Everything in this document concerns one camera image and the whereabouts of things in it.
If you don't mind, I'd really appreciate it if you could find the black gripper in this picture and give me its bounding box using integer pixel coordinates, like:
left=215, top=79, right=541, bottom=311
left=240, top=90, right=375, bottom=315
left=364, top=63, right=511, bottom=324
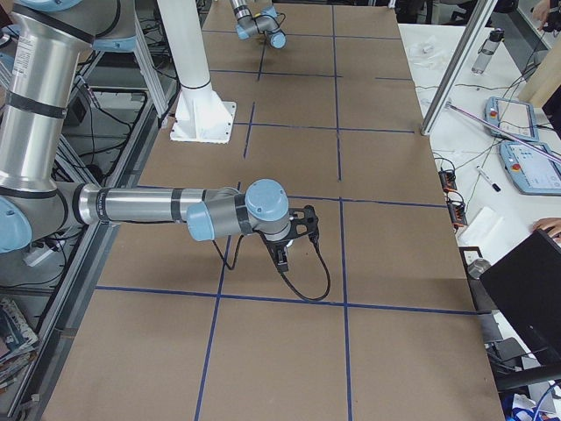
left=261, top=233, right=294, bottom=274

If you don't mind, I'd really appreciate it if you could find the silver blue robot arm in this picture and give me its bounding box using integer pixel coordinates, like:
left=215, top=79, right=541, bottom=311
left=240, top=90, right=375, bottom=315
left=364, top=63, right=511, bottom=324
left=230, top=0, right=287, bottom=49
left=1, top=1, right=296, bottom=273

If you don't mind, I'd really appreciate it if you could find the stack of magazines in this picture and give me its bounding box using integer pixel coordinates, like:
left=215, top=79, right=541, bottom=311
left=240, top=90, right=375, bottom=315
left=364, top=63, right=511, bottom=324
left=1, top=296, right=39, bottom=390

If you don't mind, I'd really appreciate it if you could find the person's hand at desk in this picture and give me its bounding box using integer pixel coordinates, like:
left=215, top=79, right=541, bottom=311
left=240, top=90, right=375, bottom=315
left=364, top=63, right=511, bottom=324
left=532, top=218, right=561, bottom=242

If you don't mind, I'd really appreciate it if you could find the orange black connector lower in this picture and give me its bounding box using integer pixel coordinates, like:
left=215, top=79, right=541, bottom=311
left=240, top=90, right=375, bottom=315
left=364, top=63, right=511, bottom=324
left=446, top=199, right=468, bottom=229

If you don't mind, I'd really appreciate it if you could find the orange black connector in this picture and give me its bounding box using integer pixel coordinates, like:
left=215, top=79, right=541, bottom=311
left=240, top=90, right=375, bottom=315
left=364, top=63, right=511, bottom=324
left=446, top=199, right=468, bottom=229
left=438, top=169, right=457, bottom=193

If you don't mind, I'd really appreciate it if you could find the orange black connector upper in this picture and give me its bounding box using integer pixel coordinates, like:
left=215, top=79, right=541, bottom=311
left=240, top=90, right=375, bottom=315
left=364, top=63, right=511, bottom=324
left=438, top=169, right=457, bottom=193

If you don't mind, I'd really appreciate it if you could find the white folded paper towel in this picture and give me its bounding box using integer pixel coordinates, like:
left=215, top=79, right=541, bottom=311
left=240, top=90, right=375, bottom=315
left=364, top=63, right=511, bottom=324
left=457, top=206, right=503, bottom=246

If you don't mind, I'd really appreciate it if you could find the black marker pen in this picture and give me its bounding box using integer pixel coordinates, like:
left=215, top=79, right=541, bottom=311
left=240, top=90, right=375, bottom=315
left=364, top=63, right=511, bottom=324
left=476, top=166, right=501, bottom=192

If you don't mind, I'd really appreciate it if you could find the silver reacher grabber tool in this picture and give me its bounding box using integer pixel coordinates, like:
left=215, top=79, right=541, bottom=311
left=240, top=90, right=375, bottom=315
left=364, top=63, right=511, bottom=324
left=444, top=101, right=561, bottom=162

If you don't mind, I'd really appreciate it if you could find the black laptop computer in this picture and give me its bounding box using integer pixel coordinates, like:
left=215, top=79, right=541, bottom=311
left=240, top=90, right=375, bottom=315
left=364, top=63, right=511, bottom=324
left=480, top=230, right=560, bottom=365

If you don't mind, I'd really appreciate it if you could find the white power strip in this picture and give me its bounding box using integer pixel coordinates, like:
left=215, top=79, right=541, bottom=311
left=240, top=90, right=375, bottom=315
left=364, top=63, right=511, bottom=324
left=23, top=245, right=60, bottom=268

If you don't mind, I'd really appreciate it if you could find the lower blue teach pendant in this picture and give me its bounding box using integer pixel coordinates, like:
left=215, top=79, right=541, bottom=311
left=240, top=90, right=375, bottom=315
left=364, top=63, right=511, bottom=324
left=500, top=141, right=560, bottom=196

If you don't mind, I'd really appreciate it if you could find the blue teach pendant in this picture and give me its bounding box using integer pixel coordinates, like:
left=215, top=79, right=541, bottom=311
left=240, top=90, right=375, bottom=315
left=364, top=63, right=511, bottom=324
left=484, top=96, right=539, bottom=141
left=500, top=141, right=560, bottom=196

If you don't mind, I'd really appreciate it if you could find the upper blue teach pendant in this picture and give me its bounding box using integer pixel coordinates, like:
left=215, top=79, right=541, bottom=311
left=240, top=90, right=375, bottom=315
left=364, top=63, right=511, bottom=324
left=484, top=96, right=539, bottom=141

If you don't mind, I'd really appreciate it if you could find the clear water bottle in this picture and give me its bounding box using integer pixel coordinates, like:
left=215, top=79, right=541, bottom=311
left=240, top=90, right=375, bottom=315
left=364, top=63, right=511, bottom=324
left=472, top=28, right=505, bottom=75

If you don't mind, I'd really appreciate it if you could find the black camera cable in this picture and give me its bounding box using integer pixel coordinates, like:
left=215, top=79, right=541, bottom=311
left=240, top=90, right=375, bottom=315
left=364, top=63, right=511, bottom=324
left=211, top=227, right=331, bottom=303

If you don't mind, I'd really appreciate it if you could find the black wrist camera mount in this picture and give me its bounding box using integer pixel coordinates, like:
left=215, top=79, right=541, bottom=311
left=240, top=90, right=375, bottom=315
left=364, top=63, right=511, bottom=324
left=288, top=205, right=319, bottom=243

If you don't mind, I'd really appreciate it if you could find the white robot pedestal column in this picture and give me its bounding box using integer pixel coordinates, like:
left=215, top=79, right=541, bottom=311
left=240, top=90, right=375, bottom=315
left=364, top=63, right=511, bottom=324
left=158, top=0, right=236, bottom=144

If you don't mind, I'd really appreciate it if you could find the aluminium frame post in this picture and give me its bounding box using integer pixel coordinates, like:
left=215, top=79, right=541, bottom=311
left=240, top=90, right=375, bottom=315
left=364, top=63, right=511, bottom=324
left=421, top=0, right=497, bottom=136

